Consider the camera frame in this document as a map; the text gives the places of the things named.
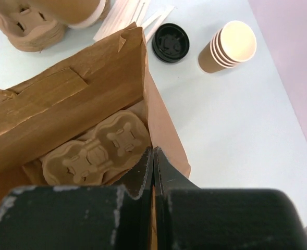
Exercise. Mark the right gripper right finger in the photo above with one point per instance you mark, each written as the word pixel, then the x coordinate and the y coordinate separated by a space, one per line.
pixel 188 217

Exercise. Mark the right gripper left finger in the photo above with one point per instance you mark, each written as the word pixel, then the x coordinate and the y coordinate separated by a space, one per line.
pixel 81 217

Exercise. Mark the brown paper bag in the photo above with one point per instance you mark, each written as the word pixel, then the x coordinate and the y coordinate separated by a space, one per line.
pixel 70 98

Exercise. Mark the pulp cup carrier tray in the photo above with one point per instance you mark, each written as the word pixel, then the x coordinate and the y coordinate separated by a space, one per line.
pixel 27 28

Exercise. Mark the brown paper coffee cup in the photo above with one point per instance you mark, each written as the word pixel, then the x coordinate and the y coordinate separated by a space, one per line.
pixel 76 14

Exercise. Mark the stack of black lids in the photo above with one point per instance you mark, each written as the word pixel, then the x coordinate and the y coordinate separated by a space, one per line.
pixel 170 43

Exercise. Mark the stack of paper cups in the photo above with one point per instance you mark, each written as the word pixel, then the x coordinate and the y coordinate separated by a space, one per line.
pixel 233 44

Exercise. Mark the bundle of wrapped straws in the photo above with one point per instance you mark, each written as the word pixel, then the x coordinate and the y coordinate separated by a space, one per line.
pixel 124 13

